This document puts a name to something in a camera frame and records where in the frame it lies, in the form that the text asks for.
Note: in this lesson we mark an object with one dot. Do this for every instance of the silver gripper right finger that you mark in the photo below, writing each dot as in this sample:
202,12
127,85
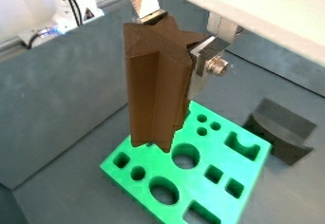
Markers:
208,52

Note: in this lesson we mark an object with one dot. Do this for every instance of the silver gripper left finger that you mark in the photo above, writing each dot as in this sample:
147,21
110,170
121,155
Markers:
147,11

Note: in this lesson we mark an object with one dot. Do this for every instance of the brown star-shaped prism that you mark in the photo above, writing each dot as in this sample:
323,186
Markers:
158,70

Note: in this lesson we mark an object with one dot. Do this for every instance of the dark grey curved block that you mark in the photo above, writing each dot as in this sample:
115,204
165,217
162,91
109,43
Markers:
282,128

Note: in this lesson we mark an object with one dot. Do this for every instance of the green shape-sorter board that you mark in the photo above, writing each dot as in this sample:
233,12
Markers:
205,176

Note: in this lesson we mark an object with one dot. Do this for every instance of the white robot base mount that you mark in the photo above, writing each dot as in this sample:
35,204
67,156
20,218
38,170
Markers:
72,13

